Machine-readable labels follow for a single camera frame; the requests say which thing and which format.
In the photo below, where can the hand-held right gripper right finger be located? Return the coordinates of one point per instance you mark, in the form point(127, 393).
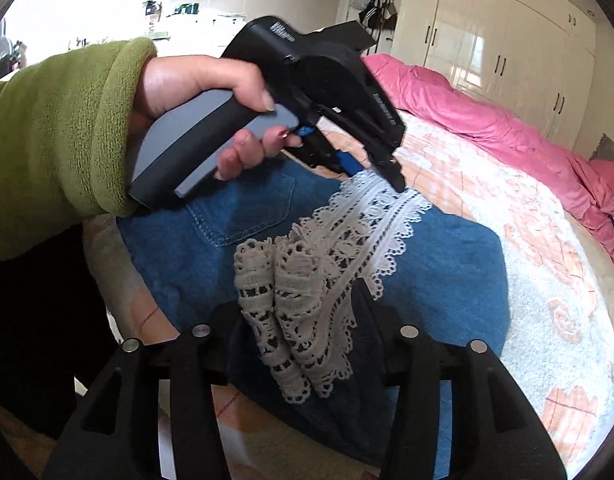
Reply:
point(372, 320)

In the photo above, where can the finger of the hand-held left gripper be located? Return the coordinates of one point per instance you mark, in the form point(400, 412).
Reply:
point(348, 162)
point(394, 177)

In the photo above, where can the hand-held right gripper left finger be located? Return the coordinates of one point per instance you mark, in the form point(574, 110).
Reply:
point(214, 340)

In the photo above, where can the person's left forearm green sleeve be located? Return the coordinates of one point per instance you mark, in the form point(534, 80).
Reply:
point(52, 135)

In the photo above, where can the person's left hand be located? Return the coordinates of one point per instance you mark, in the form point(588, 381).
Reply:
point(187, 82)

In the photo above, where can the hanging bags on door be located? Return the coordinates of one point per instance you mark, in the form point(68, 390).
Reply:
point(374, 10)

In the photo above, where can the pink duvet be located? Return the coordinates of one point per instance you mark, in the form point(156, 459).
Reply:
point(462, 100)

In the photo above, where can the beige quilted bed sheet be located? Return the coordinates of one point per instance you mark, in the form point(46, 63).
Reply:
point(287, 445)

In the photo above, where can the cluttered white desk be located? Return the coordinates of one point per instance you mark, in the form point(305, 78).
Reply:
point(187, 10)

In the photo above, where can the floral fleece blanket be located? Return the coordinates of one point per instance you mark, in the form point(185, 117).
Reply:
point(537, 260)

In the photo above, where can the white wardrobe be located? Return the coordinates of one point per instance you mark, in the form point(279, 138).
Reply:
point(487, 35)

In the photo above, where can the person's dark clothing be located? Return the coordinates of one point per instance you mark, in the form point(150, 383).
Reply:
point(37, 335)

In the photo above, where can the grey quilted headboard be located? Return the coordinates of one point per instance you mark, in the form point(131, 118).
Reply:
point(612, 150)

